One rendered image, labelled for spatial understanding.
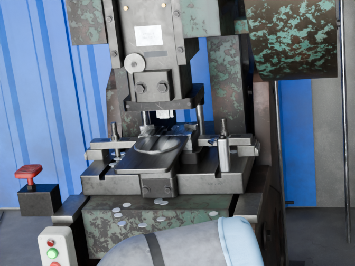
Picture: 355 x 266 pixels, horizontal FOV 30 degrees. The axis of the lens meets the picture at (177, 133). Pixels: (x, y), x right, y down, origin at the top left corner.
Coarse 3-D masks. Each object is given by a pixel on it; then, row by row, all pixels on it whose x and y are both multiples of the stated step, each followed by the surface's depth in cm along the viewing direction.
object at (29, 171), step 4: (32, 164) 177; (36, 164) 177; (20, 168) 175; (24, 168) 175; (28, 168) 175; (32, 168) 174; (36, 168) 174; (40, 168) 175; (16, 172) 173; (20, 172) 172; (24, 172) 172; (28, 172) 172; (32, 172) 172; (36, 172) 173; (16, 176) 172; (20, 176) 172; (24, 176) 171; (28, 176) 171; (32, 176) 171; (28, 180) 175; (32, 180) 175; (28, 184) 175; (32, 184) 175
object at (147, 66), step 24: (120, 0) 169; (144, 0) 168; (168, 0) 167; (120, 24) 172; (144, 24) 170; (168, 24) 169; (144, 48) 172; (168, 48) 171; (144, 72) 171; (168, 72) 170; (144, 96) 173; (168, 96) 172
